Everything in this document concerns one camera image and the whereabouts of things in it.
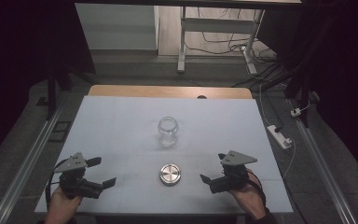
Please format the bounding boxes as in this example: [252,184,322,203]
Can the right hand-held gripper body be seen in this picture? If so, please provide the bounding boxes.
[209,150,258,195]

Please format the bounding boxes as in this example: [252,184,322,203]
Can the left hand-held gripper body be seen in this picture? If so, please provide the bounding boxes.
[54,151,104,200]

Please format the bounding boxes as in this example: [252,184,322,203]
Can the round silver metal lid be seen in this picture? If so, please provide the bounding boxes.
[158,163,182,187]

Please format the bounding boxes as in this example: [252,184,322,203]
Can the clear glass jar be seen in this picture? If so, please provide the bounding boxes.
[157,116,180,148]

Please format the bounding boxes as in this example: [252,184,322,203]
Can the person's right hand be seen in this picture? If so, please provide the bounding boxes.
[228,169,268,220]

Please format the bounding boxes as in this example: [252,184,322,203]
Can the person's left hand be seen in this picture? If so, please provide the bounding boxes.
[46,187,83,222]

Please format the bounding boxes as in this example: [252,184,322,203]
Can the black floor plate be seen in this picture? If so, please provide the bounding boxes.
[48,120,73,144]

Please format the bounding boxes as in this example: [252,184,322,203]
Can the white table mat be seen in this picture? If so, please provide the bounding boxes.
[34,94,294,216]

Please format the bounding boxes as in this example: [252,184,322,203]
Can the white power strip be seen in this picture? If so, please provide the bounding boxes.
[266,124,293,150]

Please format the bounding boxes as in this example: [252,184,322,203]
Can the black metal stand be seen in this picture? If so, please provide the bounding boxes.
[251,55,315,129]
[36,55,97,120]

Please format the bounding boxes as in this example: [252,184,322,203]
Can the wooden table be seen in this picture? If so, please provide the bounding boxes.
[88,84,254,100]

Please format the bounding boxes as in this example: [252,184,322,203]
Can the black curtain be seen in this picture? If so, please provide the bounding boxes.
[0,0,96,169]
[257,0,358,188]

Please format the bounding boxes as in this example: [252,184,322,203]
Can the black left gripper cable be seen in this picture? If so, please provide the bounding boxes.
[45,159,69,211]

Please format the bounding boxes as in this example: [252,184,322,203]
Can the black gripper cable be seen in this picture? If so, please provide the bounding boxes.
[246,170,268,209]
[45,159,69,211]

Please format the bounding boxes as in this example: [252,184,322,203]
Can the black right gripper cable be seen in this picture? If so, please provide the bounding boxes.
[246,170,268,209]

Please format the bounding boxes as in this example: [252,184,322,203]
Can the aluminium floor rail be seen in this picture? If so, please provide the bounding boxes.
[0,92,66,224]
[287,98,358,224]

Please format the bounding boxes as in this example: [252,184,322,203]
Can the thin white cable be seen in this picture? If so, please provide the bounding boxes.
[282,138,296,177]

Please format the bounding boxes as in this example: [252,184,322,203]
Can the tangle of black cables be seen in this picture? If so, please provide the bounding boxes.
[185,7,288,88]

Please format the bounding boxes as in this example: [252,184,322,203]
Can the white desk frame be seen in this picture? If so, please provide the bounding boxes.
[176,6,266,76]

